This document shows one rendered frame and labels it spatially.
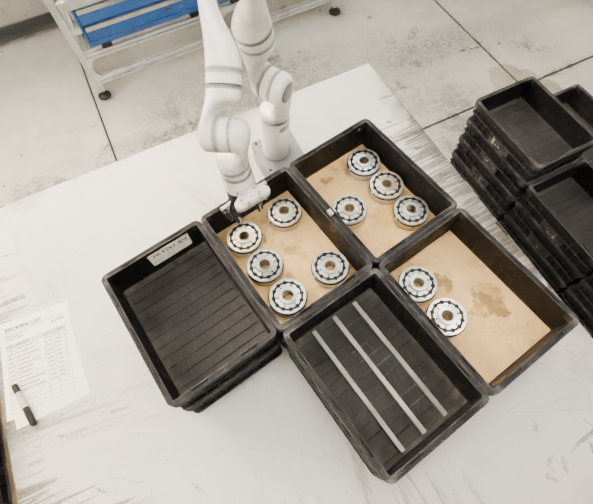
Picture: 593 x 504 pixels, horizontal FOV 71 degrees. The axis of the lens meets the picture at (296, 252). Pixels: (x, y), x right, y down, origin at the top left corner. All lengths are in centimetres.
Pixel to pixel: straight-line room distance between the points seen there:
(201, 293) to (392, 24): 253
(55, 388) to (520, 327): 130
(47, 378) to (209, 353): 52
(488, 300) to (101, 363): 111
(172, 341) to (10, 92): 255
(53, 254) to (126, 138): 132
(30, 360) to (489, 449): 131
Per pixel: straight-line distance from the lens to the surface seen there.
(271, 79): 120
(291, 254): 120
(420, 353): 114
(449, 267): 124
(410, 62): 302
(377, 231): 124
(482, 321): 121
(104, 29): 284
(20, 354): 152
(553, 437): 137
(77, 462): 137
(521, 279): 121
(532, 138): 208
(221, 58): 85
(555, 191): 211
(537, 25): 353
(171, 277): 124
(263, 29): 101
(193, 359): 115
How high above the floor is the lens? 192
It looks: 65 degrees down
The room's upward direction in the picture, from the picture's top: 6 degrees counter-clockwise
